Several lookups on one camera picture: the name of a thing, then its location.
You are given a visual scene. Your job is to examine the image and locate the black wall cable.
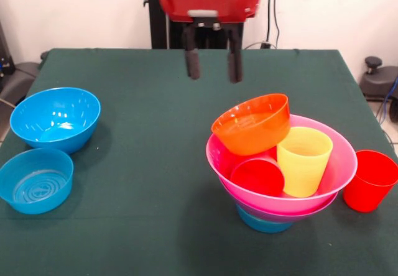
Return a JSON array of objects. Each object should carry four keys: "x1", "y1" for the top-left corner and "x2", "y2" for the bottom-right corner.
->
[{"x1": 266, "y1": 0, "x2": 281, "y2": 45}]

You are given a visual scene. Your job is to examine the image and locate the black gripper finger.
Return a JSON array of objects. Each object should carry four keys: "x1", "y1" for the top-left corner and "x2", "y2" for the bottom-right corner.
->
[
  {"x1": 226, "y1": 22, "x2": 244, "y2": 84},
  {"x1": 182, "y1": 22, "x2": 201, "y2": 80}
]

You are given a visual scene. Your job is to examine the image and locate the orange bowl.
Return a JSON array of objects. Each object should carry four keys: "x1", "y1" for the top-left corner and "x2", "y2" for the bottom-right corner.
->
[{"x1": 211, "y1": 93, "x2": 291, "y2": 156}]

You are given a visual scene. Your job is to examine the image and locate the large pink bowl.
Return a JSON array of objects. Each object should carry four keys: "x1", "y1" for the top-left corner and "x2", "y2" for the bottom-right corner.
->
[{"x1": 205, "y1": 114, "x2": 358, "y2": 216}]

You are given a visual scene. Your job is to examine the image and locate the red cup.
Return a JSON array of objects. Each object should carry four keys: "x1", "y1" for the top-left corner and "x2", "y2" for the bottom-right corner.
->
[{"x1": 343, "y1": 150, "x2": 398, "y2": 213}]

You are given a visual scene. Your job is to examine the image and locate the dark grey stand base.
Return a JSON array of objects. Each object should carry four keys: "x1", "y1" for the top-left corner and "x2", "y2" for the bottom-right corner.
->
[
  {"x1": 0, "y1": 61, "x2": 40, "y2": 109},
  {"x1": 359, "y1": 56, "x2": 398, "y2": 101}
]

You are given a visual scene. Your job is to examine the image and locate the small blue bowl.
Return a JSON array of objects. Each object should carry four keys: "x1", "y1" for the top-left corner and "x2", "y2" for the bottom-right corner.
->
[
  {"x1": 235, "y1": 205, "x2": 295, "y2": 234},
  {"x1": 0, "y1": 148, "x2": 75, "y2": 215}
]

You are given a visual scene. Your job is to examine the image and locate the crimson cup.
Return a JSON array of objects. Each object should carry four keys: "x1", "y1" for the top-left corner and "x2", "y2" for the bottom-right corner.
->
[{"x1": 230, "y1": 156, "x2": 285, "y2": 198}]

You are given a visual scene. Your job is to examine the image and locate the yellow cup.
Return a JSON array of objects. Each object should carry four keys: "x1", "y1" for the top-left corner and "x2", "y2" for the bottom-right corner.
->
[{"x1": 276, "y1": 126, "x2": 334, "y2": 198}]

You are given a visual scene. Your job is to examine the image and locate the large blue bowl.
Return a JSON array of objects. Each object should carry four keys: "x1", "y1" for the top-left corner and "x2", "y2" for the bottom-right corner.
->
[{"x1": 9, "y1": 86, "x2": 101, "y2": 155}]

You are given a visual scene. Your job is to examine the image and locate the dark green tablecloth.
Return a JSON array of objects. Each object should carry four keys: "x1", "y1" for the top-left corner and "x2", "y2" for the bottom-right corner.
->
[{"x1": 0, "y1": 47, "x2": 398, "y2": 276}]

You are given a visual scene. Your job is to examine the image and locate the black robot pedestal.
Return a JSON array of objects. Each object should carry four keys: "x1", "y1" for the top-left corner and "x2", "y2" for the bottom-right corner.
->
[{"x1": 143, "y1": 0, "x2": 252, "y2": 50}]

